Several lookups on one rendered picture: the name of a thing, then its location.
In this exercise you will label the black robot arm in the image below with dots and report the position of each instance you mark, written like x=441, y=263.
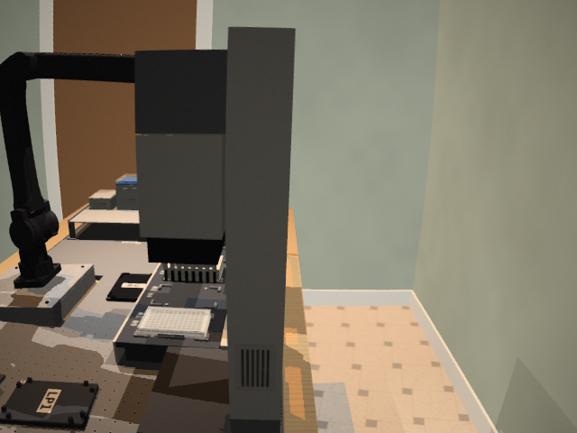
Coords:
x=32, y=230

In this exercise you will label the white translucent plate lid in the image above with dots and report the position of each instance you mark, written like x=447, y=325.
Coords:
x=175, y=321

